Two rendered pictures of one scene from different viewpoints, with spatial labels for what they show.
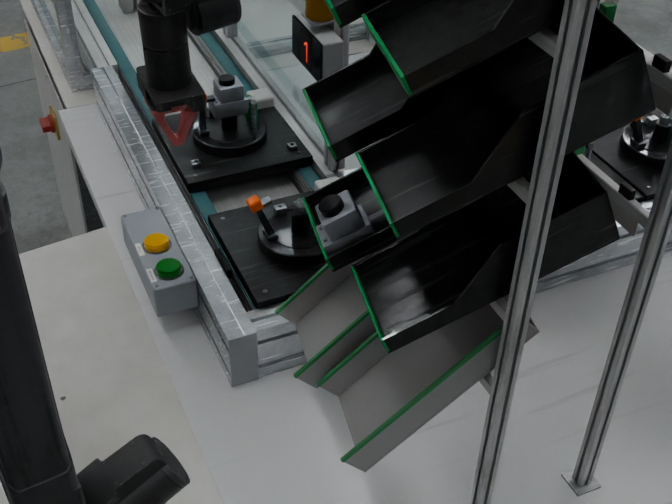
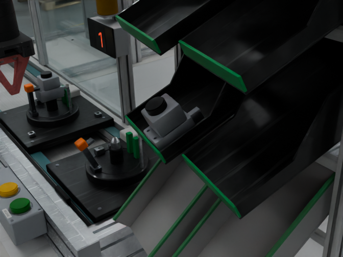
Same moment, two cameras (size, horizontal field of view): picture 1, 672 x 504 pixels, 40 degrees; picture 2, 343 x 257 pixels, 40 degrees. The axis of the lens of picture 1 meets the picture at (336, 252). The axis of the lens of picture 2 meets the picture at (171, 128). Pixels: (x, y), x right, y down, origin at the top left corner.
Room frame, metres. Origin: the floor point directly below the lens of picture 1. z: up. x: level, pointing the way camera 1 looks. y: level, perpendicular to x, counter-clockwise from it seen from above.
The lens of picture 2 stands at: (0.32, 0.09, 1.55)
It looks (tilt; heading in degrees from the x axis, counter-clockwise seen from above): 29 degrees down; 350
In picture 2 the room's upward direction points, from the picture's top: 2 degrees counter-clockwise
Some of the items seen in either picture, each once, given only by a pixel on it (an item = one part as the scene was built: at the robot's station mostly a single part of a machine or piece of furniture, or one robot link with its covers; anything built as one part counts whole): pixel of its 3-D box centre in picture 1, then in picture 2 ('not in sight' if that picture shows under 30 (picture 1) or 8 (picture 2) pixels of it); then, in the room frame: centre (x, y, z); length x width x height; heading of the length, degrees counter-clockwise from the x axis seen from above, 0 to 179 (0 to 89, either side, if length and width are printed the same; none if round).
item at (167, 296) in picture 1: (158, 259); (11, 202); (1.18, 0.29, 0.93); 0.21 x 0.07 x 0.06; 25
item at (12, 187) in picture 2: (156, 244); (8, 190); (1.18, 0.29, 0.96); 0.04 x 0.04 x 0.02
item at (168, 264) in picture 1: (168, 270); (20, 207); (1.12, 0.26, 0.96); 0.04 x 0.04 x 0.02
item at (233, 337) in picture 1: (164, 196); (10, 161); (1.38, 0.32, 0.91); 0.89 x 0.06 x 0.11; 25
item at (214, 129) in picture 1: (229, 132); (53, 112); (1.51, 0.21, 0.98); 0.14 x 0.14 x 0.02
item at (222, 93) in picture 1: (232, 93); (51, 84); (1.51, 0.20, 1.06); 0.08 x 0.04 x 0.07; 115
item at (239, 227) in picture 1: (300, 218); (116, 152); (1.20, 0.06, 1.01); 0.24 x 0.24 x 0.13; 25
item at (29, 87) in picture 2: (205, 109); (33, 97); (1.49, 0.25, 1.04); 0.04 x 0.02 x 0.08; 115
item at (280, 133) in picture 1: (230, 140); (54, 118); (1.51, 0.21, 0.96); 0.24 x 0.24 x 0.02; 25
